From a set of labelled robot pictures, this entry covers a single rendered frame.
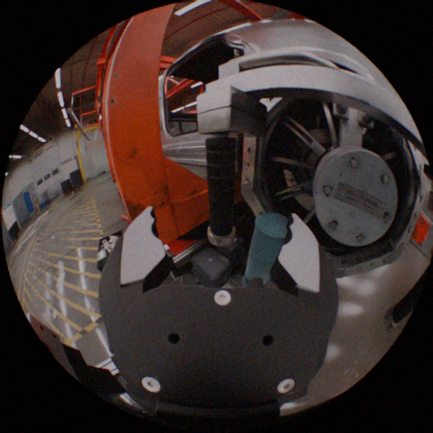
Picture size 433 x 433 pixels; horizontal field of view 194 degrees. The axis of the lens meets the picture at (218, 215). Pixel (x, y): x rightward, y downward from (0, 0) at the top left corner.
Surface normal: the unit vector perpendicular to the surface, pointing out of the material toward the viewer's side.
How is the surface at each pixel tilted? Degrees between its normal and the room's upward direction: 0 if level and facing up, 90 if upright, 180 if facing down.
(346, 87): 90
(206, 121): 90
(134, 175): 90
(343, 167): 90
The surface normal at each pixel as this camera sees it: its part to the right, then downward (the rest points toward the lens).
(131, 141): 0.73, 0.36
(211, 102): -0.68, 0.40
